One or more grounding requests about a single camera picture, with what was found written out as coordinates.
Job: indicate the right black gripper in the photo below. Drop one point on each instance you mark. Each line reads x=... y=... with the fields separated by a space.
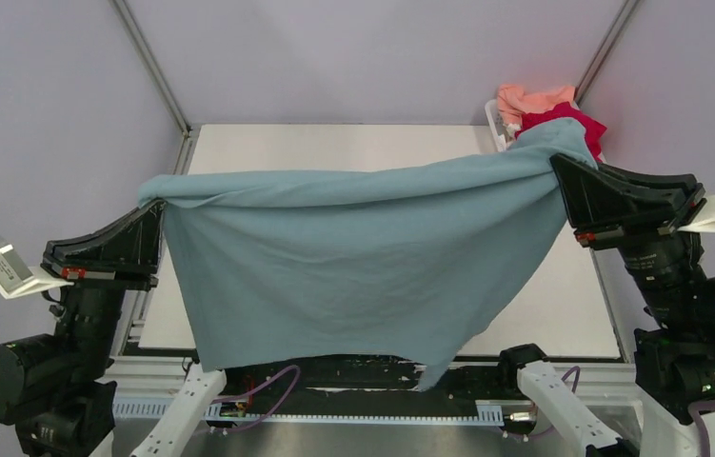
x=605 y=199

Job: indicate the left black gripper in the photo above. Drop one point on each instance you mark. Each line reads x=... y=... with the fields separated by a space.
x=123 y=252

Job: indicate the teal blue t-shirt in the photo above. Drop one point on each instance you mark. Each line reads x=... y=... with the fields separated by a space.
x=412 y=262

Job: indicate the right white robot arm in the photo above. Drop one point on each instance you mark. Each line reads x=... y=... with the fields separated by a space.
x=675 y=363

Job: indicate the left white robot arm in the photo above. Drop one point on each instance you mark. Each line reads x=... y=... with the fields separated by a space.
x=52 y=386

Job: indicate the red t-shirt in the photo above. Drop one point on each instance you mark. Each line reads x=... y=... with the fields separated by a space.
x=594 y=129

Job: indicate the white plastic laundry basket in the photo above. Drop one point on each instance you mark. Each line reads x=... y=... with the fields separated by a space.
x=499 y=134

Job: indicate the peach orange t-shirt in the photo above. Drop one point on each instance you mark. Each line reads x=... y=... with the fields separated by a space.
x=514 y=101

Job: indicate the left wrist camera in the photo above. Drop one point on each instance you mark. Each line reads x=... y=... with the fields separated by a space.
x=17 y=279

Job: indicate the right aluminium frame post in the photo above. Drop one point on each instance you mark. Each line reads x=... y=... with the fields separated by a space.
x=609 y=42

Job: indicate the aluminium frame post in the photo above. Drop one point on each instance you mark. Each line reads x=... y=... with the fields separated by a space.
x=142 y=48
x=609 y=42

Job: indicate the aluminium front rail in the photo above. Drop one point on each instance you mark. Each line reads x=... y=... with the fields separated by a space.
x=602 y=384

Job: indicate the left aluminium frame post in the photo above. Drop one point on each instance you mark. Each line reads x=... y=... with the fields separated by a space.
x=142 y=48

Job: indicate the white slotted cable duct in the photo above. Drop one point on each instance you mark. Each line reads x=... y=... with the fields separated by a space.
x=155 y=408

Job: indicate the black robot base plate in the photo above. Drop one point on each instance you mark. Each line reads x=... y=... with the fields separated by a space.
x=351 y=385

